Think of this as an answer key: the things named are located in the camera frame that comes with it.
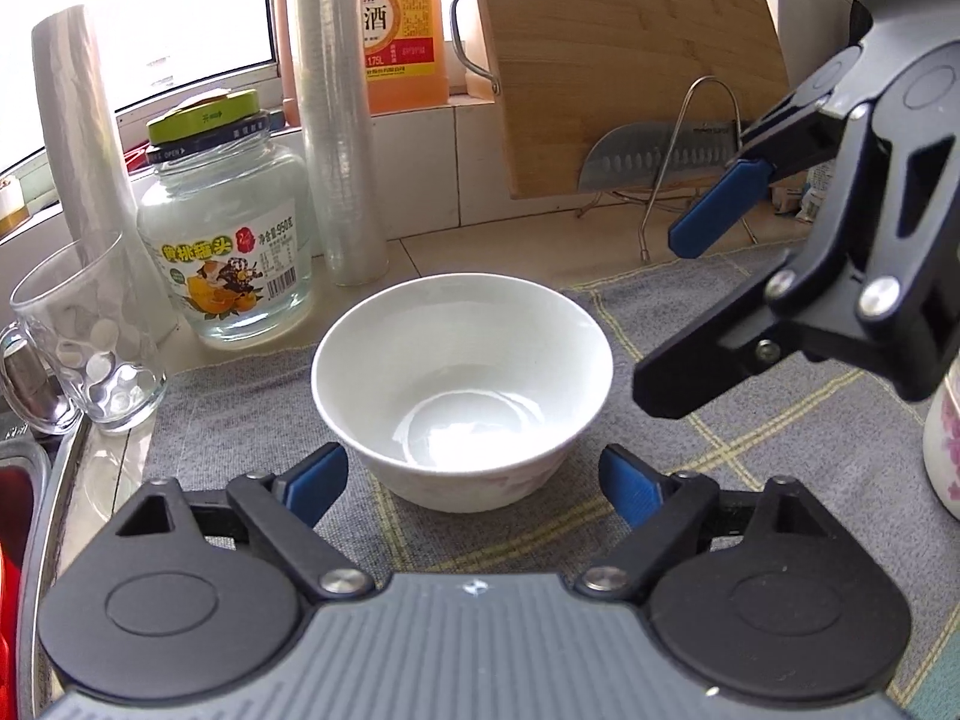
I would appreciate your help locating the window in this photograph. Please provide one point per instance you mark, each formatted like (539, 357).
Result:
(187, 0)

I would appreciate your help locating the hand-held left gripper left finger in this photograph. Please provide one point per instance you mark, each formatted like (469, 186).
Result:
(319, 476)

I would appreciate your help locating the tall clear plastic wrap roll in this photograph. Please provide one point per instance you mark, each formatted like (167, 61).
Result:
(337, 127)

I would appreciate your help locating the grey blue printed towel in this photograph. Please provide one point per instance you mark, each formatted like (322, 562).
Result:
(225, 420)

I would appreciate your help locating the white blue crumpled packet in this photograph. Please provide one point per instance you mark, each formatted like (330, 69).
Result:
(814, 199)

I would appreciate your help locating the red basin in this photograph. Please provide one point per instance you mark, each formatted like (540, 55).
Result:
(9, 577)

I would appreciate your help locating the steel chef's knife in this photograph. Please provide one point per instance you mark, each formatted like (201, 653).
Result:
(622, 157)

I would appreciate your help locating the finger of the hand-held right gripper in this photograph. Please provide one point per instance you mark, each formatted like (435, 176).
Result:
(720, 206)
(697, 367)

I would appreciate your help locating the steel sink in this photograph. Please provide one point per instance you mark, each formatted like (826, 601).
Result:
(56, 510)

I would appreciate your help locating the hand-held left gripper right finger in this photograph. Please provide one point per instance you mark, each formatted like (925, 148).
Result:
(634, 484)

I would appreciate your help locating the bamboo cutting board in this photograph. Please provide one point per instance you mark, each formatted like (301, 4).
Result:
(600, 52)

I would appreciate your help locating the white bowl pink flowers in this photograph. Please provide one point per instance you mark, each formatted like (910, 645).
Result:
(450, 360)
(946, 450)

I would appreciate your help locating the glass jar green lid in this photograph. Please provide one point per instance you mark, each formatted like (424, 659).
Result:
(225, 240)

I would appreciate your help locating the clear glass mug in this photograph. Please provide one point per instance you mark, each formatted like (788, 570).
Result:
(90, 330)

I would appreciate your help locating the orange cooking wine bottle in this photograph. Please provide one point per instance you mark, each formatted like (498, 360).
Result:
(405, 15)

